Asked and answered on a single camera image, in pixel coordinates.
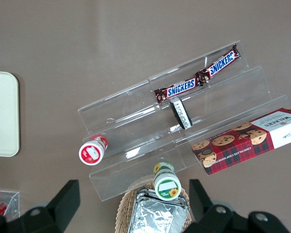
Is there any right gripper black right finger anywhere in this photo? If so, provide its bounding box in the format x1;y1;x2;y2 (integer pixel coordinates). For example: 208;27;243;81
184;179;248;233

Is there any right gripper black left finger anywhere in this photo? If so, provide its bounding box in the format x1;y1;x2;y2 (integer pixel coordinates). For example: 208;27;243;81
4;180;81;233

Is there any light oval wicker basket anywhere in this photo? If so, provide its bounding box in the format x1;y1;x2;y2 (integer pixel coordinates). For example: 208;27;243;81
115;174;194;233

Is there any cream plastic serving tray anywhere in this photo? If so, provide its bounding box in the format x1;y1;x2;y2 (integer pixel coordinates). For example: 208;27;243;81
0;70;20;158

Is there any clear acrylic bottle rack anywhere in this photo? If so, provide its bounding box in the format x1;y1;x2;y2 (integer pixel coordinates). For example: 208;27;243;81
0;189;20;221

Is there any green-lidded sunflower cup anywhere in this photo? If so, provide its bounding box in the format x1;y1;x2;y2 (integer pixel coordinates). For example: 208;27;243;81
153;162;182;201

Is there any stack of foil trays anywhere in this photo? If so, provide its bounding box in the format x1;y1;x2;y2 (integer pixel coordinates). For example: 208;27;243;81
128;188;188;233

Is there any red-lidded white cup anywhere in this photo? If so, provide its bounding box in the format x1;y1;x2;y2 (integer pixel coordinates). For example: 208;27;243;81
79;134;109;166

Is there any red Walkers shortbread cookie box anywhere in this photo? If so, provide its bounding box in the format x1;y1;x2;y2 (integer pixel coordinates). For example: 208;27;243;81
191;108;291;176

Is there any small black white-sided snack box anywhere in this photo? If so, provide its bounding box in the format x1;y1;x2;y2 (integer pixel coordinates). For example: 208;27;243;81
169;96;194;131

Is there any clear acrylic stepped display stand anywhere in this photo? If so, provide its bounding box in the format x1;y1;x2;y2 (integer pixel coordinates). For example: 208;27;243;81
77;40;291;201

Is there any Snickers chocolate bar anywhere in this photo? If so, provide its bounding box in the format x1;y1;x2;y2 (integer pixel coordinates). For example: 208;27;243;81
154;77;200;105
195;43;242;84

